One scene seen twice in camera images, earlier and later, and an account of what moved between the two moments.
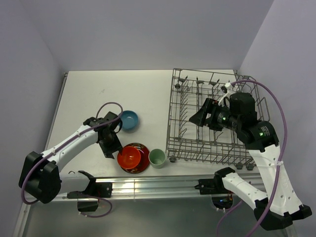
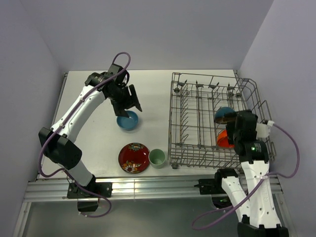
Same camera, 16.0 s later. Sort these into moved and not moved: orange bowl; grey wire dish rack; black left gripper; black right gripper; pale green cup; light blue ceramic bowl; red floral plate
Moved: orange bowl; black left gripper; black right gripper
Not moved: grey wire dish rack; light blue ceramic bowl; red floral plate; pale green cup
